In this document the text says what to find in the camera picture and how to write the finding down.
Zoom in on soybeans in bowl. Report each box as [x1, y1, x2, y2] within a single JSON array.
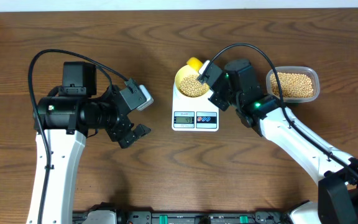
[[178, 75, 209, 98]]

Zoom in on yellow plastic bowl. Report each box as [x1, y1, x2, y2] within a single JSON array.
[[175, 65, 209, 98]]

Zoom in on white digital kitchen scale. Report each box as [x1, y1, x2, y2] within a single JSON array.
[[172, 83, 219, 132]]

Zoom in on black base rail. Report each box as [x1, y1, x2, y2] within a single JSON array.
[[72, 202, 291, 224]]

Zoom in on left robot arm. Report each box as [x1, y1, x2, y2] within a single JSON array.
[[27, 62, 154, 223]]

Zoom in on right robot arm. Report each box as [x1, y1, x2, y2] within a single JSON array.
[[204, 59, 358, 223]]

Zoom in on clear plastic container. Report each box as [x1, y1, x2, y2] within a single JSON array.
[[275, 66, 320, 103]]

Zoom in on soybeans in container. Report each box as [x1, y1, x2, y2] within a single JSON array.
[[277, 72, 314, 98]]

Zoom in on yellow measuring scoop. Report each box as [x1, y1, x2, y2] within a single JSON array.
[[186, 57, 203, 72]]

